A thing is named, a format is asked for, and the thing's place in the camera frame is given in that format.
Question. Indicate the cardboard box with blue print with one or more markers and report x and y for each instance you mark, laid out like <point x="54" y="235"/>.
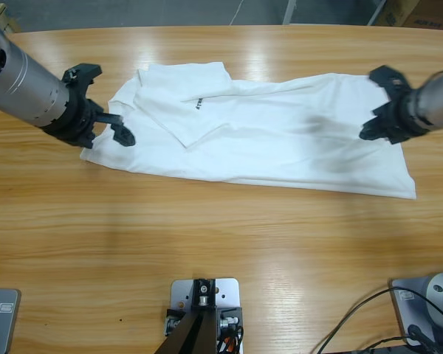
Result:
<point x="395" y="13"/>

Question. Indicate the cardboard box with black print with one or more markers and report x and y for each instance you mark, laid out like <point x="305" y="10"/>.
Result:
<point x="432" y="16"/>

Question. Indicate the white t-shirt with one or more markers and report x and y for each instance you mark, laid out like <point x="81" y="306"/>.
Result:
<point x="262" y="155"/>

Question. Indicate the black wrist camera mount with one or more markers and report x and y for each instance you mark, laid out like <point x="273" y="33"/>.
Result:
<point x="85" y="70"/>
<point x="385" y="75"/>

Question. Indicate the dark camera post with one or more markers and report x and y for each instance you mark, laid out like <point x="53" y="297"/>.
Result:
<point x="195" y="332"/>

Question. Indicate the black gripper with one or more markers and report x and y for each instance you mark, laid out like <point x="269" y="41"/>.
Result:
<point x="404" y="118"/>
<point x="74" y="118"/>

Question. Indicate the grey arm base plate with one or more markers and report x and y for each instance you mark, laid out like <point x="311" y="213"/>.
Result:
<point x="402" y="313"/>
<point x="7" y="332"/>

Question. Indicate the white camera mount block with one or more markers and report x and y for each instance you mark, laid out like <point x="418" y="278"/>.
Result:
<point x="227" y="291"/>

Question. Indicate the wooden pallet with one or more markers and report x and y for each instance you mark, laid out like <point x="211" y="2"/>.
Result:
<point x="5" y="14"/>

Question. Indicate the white metal frame leg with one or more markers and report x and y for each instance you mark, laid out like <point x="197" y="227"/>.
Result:
<point x="289" y="11"/>
<point x="376" y="13"/>

